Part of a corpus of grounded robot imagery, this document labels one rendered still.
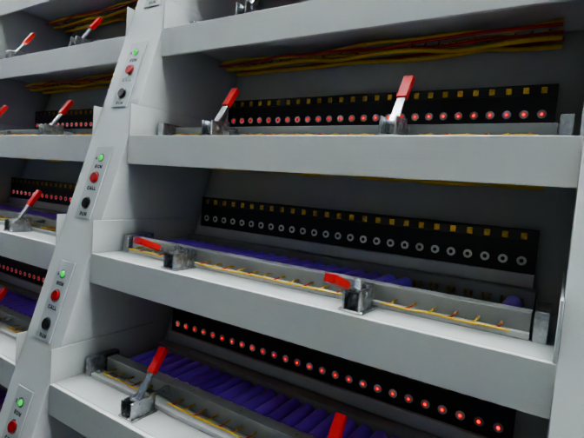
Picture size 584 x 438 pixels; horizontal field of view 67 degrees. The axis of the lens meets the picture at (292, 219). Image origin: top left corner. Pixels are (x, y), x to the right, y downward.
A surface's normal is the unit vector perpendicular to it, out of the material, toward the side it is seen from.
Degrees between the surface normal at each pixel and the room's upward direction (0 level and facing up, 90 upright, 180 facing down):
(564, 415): 90
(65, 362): 90
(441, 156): 107
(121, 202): 90
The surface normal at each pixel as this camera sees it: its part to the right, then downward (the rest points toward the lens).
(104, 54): -0.54, 0.02
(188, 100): 0.84, 0.10
